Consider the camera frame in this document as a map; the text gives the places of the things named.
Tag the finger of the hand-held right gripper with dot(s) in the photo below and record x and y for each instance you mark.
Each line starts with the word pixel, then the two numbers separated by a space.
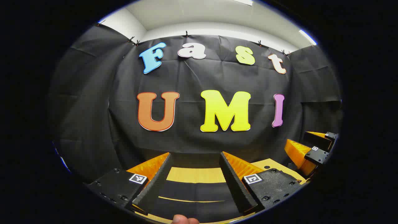
pixel 317 155
pixel 317 140

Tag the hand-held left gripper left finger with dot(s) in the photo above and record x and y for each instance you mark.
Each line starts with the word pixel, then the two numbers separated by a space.
pixel 155 186

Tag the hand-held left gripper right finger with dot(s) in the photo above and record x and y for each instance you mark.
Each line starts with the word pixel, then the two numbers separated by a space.
pixel 234 186

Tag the dark grey jeans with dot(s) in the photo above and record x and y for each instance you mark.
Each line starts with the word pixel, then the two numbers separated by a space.
pixel 192 190

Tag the black backdrop cloth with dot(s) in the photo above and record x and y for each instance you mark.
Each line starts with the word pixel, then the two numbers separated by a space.
pixel 192 77

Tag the ceiling light panel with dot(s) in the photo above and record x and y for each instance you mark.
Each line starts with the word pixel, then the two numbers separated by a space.
pixel 244 2

